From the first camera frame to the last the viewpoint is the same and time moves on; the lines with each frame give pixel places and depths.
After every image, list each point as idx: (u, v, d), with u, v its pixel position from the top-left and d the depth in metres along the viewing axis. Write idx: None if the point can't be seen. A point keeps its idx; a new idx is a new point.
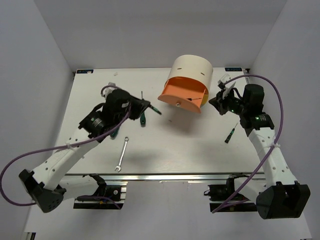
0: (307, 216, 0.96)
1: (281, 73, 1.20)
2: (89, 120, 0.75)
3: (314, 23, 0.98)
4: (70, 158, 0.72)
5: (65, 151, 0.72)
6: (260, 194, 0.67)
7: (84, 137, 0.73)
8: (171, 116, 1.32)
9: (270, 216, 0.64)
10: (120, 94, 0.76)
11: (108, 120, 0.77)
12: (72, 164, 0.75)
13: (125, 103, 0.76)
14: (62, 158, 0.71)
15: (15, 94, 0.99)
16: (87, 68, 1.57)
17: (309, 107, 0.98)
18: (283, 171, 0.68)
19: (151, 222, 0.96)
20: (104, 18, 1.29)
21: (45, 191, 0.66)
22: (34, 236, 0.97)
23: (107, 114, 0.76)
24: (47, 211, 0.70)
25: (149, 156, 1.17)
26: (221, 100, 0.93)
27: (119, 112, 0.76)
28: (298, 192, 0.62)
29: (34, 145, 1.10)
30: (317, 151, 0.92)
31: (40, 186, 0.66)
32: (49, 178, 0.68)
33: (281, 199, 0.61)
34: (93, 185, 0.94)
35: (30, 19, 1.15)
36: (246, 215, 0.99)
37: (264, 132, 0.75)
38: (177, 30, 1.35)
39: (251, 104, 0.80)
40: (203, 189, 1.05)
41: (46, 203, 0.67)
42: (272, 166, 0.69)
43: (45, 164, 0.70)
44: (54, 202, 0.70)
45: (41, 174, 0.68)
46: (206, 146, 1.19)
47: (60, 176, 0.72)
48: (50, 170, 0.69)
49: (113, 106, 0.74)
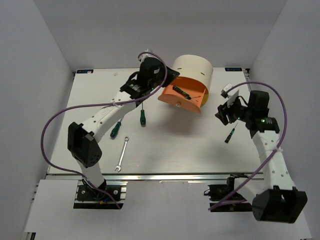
0: (308, 216, 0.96)
1: (281, 72, 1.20)
2: (129, 85, 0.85)
3: (314, 22, 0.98)
4: (114, 116, 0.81)
5: (111, 108, 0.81)
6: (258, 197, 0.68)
7: (127, 98, 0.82)
8: (171, 115, 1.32)
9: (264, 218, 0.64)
10: (151, 61, 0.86)
11: (144, 85, 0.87)
12: (112, 122, 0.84)
13: (156, 70, 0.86)
14: (107, 114, 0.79)
15: (15, 94, 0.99)
16: (87, 68, 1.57)
17: (310, 107, 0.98)
18: (282, 175, 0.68)
19: (151, 222, 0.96)
20: (104, 18, 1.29)
21: (94, 141, 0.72)
22: (34, 236, 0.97)
23: (143, 79, 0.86)
24: (89, 164, 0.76)
25: (149, 156, 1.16)
26: (224, 109, 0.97)
27: (153, 77, 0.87)
28: (295, 199, 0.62)
29: (34, 145, 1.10)
30: (317, 151, 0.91)
31: (90, 134, 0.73)
32: (97, 128, 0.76)
33: (276, 202, 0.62)
34: (100, 176, 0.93)
35: (30, 19, 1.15)
36: (247, 215, 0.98)
37: (268, 136, 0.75)
38: (177, 30, 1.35)
39: (256, 108, 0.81)
40: (203, 188, 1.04)
41: (92, 154, 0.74)
42: (271, 169, 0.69)
43: (92, 118, 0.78)
44: (95, 157, 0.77)
45: (90, 125, 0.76)
46: (206, 146, 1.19)
47: (103, 131, 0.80)
48: (98, 122, 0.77)
49: (147, 71, 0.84)
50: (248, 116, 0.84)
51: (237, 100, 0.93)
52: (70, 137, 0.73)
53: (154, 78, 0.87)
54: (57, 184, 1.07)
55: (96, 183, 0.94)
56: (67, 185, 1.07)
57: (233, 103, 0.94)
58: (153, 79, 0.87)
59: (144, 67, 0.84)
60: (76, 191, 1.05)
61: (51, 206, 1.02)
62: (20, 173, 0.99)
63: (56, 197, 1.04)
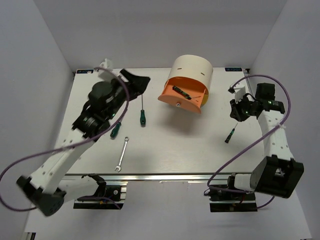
0: (307, 216, 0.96)
1: (281, 72, 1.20)
2: (82, 119, 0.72)
3: (314, 23, 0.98)
4: (68, 160, 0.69)
5: (61, 153, 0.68)
6: (256, 169, 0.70)
7: (79, 138, 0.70)
8: (171, 115, 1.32)
9: (260, 188, 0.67)
10: (103, 88, 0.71)
11: (100, 117, 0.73)
12: (71, 165, 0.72)
13: (109, 98, 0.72)
14: (58, 161, 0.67)
15: (15, 94, 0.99)
16: (87, 68, 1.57)
17: (310, 107, 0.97)
18: (282, 147, 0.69)
19: (151, 222, 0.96)
20: (104, 18, 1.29)
21: (45, 196, 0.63)
22: (34, 236, 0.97)
23: (97, 111, 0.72)
24: (50, 215, 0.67)
25: (149, 156, 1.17)
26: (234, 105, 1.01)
27: (109, 106, 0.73)
28: (292, 169, 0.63)
29: (34, 144, 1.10)
30: (317, 150, 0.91)
31: (39, 190, 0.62)
32: (47, 182, 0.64)
33: (273, 171, 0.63)
34: (94, 184, 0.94)
35: (31, 20, 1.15)
36: (247, 216, 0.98)
37: (272, 114, 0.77)
38: (177, 30, 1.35)
39: (262, 94, 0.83)
40: (203, 189, 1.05)
41: (49, 207, 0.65)
42: (272, 141, 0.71)
43: (42, 168, 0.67)
44: (56, 205, 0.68)
45: (38, 179, 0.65)
46: (206, 146, 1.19)
47: (59, 178, 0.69)
48: (48, 173, 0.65)
49: (98, 103, 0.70)
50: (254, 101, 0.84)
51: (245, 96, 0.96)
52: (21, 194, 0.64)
53: (110, 106, 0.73)
54: None
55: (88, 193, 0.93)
56: None
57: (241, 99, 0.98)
58: (110, 107, 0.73)
59: (93, 99, 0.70)
60: None
61: None
62: (21, 172, 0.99)
63: None
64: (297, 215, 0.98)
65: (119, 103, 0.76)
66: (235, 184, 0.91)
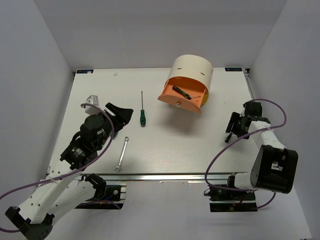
0: (307, 216, 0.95)
1: (281, 72, 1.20)
2: (71, 150, 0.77)
3: (314, 23, 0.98)
4: (55, 192, 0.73)
5: (50, 184, 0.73)
6: (254, 164, 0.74)
7: (66, 169, 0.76)
8: (171, 115, 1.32)
9: (261, 179, 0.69)
10: (94, 121, 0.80)
11: (88, 147, 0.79)
12: (59, 193, 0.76)
13: (100, 131, 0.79)
14: (46, 192, 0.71)
15: (15, 94, 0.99)
16: (87, 68, 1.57)
17: (310, 107, 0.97)
18: (274, 141, 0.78)
19: (151, 222, 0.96)
20: (104, 18, 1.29)
21: (32, 228, 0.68)
22: None
23: (86, 142, 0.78)
24: None
25: (149, 156, 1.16)
26: (236, 117, 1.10)
27: (98, 137, 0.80)
28: (288, 158, 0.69)
29: (34, 144, 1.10)
30: (317, 151, 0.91)
31: (27, 222, 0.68)
32: (35, 213, 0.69)
33: (270, 157, 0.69)
34: (91, 189, 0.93)
35: (31, 20, 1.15)
36: (246, 216, 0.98)
37: (260, 123, 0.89)
38: (177, 30, 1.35)
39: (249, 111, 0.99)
40: (203, 189, 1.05)
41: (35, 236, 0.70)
42: (264, 137, 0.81)
43: (30, 198, 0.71)
44: (44, 233, 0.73)
45: (27, 210, 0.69)
46: (206, 146, 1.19)
47: (48, 207, 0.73)
48: (36, 204, 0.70)
49: (89, 134, 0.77)
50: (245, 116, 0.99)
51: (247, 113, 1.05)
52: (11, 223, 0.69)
53: (99, 137, 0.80)
54: None
55: (86, 199, 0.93)
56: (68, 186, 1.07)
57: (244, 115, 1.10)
58: (99, 139, 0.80)
59: (85, 131, 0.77)
60: None
61: None
62: (21, 172, 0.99)
63: None
64: (297, 215, 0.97)
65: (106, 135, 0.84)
66: (235, 184, 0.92)
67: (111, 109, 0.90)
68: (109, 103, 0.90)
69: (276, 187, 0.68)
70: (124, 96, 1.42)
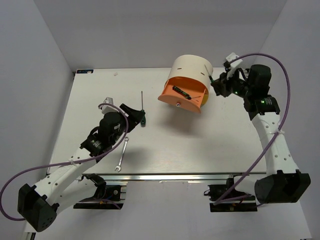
0: (308, 216, 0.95)
1: (281, 72, 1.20)
2: (90, 141, 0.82)
3: (314, 22, 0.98)
4: (72, 175, 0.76)
5: (68, 166, 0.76)
6: (261, 181, 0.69)
7: (86, 155, 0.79)
8: (171, 115, 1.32)
9: (267, 201, 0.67)
10: (112, 116, 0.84)
11: (105, 140, 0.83)
12: (72, 180, 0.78)
13: (116, 126, 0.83)
14: (64, 173, 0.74)
15: (15, 94, 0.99)
16: (87, 68, 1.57)
17: (310, 107, 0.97)
18: (285, 159, 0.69)
19: (151, 222, 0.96)
20: (104, 18, 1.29)
21: (47, 204, 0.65)
22: (34, 236, 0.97)
23: (103, 135, 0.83)
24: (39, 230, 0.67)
25: (149, 156, 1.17)
26: (224, 81, 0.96)
27: (114, 132, 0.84)
28: (298, 181, 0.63)
29: (34, 144, 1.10)
30: (317, 150, 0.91)
31: (43, 197, 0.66)
32: (52, 191, 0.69)
33: (280, 187, 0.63)
34: (92, 187, 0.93)
35: (31, 20, 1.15)
36: (247, 216, 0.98)
37: (268, 118, 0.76)
38: (177, 30, 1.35)
39: (256, 87, 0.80)
40: (203, 189, 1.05)
41: (43, 219, 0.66)
42: (274, 153, 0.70)
43: (47, 179, 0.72)
44: (47, 220, 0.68)
45: (43, 187, 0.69)
46: (206, 146, 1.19)
47: (61, 190, 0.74)
48: (53, 183, 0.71)
49: (107, 127, 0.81)
50: (245, 95, 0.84)
51: (238, 73, 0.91)
52: (19, 201, 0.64)
53: (115, 132, 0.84)
54: None
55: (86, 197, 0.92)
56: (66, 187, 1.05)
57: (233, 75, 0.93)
58: (115, 134, 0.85)
59: (103, 125, 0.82)
60: None
61: None
62: (21, 172, 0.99)
63: None
64: (297, 215, 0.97)
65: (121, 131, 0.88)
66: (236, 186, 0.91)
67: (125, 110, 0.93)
68: (123, 103, 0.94)
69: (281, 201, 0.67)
70: (124, 96, 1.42)
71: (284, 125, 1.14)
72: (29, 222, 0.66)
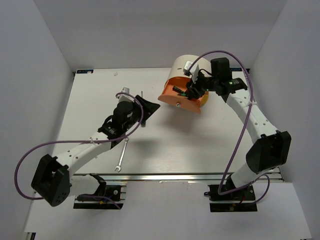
0: (308, 216, 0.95)
1: (281, 72, 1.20)
2: (106, 127, 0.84)
3: (314, 22, 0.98)
4: (90, 153, 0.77)
5: (88, 144, 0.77)
6: (249, 152, 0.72)
7: (104, 137, 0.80)
8: (171, 115, 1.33)
9: (262, 168, 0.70)
10: (124, 105, 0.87)
11: (119, 128, 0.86)
12: (89, 159, 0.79)
13: (130, 114, 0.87)
14: (84, 149, 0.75)
15: (15, 95, 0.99)
16: (87, 68, 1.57)
17: (310, 107, 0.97)
18: (264, 124, 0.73)
19: (151, 222, 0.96)
20: (104, 18, 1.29)
21: (67, 174, 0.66)
22: (34, 236, 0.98)
23: (118, 123, 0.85)
24: (53, 203, 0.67)
25: (149, 156, 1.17)
26: (193, 86, 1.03)
27: (127, 121, 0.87)
28: (281, 139, 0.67)
29: (34, 144, 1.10)
30: (317, 150, 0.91)
31: (65, 167, 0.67)
32: (72, 163, 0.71)
33: (267, 149, 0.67)
34: (95, 183, 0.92)
35: (31, 20, 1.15)
36: (247, 216, 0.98)
37: (239, 94, 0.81)
38: (177, 30, 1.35)
39: (220, 73, 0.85)
40: (203, 189, 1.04)
41: (59, 191, 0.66)
42: (254, 122, 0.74)
43: (67, 152, 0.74)
44: (61, 195, 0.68)
45: (64, 158, 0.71)
46: (206, 146, 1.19)
47: (78, 166, 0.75)
48: (74, 156, 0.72)
49: (122, 114, 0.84)
50: (216, 84, 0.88)
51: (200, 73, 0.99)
52: (40, 169, 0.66)
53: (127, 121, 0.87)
54: None
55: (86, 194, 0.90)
56: None
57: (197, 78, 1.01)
58: (127, 122, 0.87)
59: (118, 112, 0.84)
60: None
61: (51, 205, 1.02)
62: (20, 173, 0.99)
63: None
64: (297, 215, 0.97)
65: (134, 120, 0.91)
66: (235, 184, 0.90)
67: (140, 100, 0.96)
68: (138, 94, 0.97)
69: (273, 164, 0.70)
70: None
71: (284, 125, 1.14)
72: (44, 193, 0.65)
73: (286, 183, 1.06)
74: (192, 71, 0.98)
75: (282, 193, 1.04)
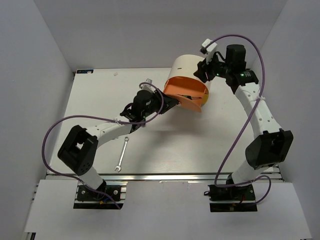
0: (308, 216, 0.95)
1: (281, 72, 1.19)
2: (127, 114, 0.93)
3: (314, 22, 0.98)
4: (114, 131, 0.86)
5: (112, 123, 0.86)
6: (250, 146, 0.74)
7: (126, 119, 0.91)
8: (171, 115, 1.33)
9: (259, 163, 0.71)
10: (144, 94, 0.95)
11: (139, 114, 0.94)
12: (110, 137, 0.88)
13: (148, 103, 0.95)
14: (109, 127, 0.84)
15: (15, 95, 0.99)
16: (87, 68, 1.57)
17: (310, 107, 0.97)
18: (269, 121, 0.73)
19: (151, 222, 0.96)
20: (104, 18, 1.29)
21: (94, 144, 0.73)
22: (34, 236, 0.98)
23: (137, 109, 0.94)
24: (78, 172, 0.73)
25: (149, 155, 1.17)
26: (204, 66, 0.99)
27: (145, 108, 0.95)
28: (283, 138, 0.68)
29: (34, 144, 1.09)
30: (317, 150, 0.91)
31: (94, 138, 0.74)
32: (100, 136, 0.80)
33: (267, 146, 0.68)
34: (98, 179, 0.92)
35: (31, 20, 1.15)
36: (247, 216, 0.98)
37: (249, 87, 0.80)
38: (177, 30, 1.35)
39: (234, 62, 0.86)
40: (203, 189, 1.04)
41: (86, 160, 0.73)
42: (258, 117, 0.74)
43: (95, 126, 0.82)
44: (86, 165, 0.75)
45: (92, 130, 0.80)
46: (206, 146, 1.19)
47: (101, 141, 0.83)
48: (101, 130, 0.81)
49: (141, 102, 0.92)
50: (227, 73, 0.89)
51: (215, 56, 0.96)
52: (68, 138, 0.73)
53: (145, 109, 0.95)
54: (57, 184, 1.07)
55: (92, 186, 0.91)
56: (67, 184, 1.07)
57: (211, 60, 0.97)
58: (145, 110, 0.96)
59: (137, 101, 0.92)
60: (76, 192, 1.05)
61: (51, 205, 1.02)
62: (20, 173, 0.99)
63: (55, 197, 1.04)
64: (297, 215, 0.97)
65: (152, 107, 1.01)
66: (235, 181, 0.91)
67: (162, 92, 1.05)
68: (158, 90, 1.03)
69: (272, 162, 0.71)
70: (124, 96, 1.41)
71: (284, 125, 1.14)
72: (70, 162, 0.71)
73: (287, 183, 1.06)
74: (208, 52, 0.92)
75: (282, 193, 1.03)
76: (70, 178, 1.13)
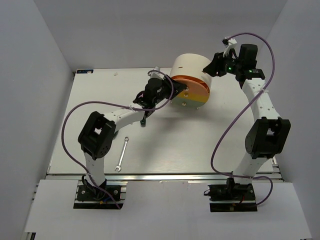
0: (308, 216, 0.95)
1: (281, 72, 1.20)
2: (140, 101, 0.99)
3: (313, 22, 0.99)
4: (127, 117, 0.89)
5: (126, 110, 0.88)
6: (249, 134, 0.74)
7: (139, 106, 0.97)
8: (171, 115, 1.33)
9: (255, 150, 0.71)
10: (154, 82, 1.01)
11: (151, 101, 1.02)
12: (123, 124, 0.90)
13: (159, 90, 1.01)
14: (124, 113, 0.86)
15: (15, 95, 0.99)
16: (87, 68, 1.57)
17: (310, 107, 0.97)
18: (269, 109, 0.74)
19: (150, 222, 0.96)
20: (104, 18, 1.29)
21: (113, 129, 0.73)
22: (34, 236, 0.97)
23: (149, 97, 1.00)
24: (98, 156, 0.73)
25: (149, 155, 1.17)
26: (220, 58, 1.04)
27: (156, 95, 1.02)
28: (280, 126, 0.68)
29: (33, 144, 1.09)
30: (317, 151, 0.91)
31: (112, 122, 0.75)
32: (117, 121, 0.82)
33: (264, 131, 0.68)
34: (101, 176, 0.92)
35: (31, 20, 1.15)
36: (247, 216, 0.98)
37: (255, 82, 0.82)
38: (177, 30, 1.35)
39: (245, 59, 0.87)
40: (203, 189, 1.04)
41: (105, 144, 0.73)
42: (259, 106, 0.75)
43: (111, 112, 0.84)
44: (105, 149, 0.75)
45: (110, 116, 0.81)
46: (206, 146, 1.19)
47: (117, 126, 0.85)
48: (117, 116, 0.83)
49: (152, 90, 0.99)
50: (238, 69, 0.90)
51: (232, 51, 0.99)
52: (87, 123, 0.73)
53: (157, 96, 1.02)
54: (57, 184, 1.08)
55: (97, 180, 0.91)
56: (67, 183, 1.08)
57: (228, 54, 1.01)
58: (156, 97, 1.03)
59: (149, 89, 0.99)
60: (76, 192, 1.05)
61: (51, 205, 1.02)
62: (20, 173, 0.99)
63: (55, 197, 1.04)
64: (297, 215, 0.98)
65: (163, 93, 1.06)
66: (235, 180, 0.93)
67: (171, 78, 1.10)
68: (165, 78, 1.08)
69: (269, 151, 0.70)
70: (124, 96, 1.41)
71: None
72: (91, 145, 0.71)
73: (286, 183, 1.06)
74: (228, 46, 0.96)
75: (282, 192, 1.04)
76: (70, 178, 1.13)
